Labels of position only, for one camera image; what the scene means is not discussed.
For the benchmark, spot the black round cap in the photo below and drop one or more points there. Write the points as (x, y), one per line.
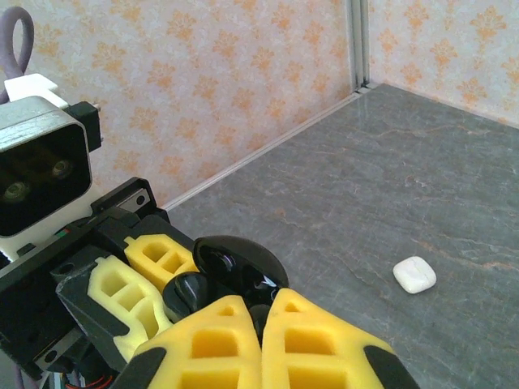
(243, 263)

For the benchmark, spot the white earbud charging case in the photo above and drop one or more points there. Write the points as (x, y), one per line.
(414, 274)

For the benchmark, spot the aluminium frame post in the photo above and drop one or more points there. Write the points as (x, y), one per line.
(357, 40)

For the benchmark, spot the aluminium frame rail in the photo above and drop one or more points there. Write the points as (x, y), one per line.
(263, 150)

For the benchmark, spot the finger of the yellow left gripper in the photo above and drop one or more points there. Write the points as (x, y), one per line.
(154, 253)
(138, 316)

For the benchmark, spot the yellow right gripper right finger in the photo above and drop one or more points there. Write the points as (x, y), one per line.
(348, 364)

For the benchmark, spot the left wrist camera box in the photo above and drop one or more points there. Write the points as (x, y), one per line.
(40, 133)

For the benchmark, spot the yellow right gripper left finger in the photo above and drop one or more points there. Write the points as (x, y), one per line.
(182, 364)

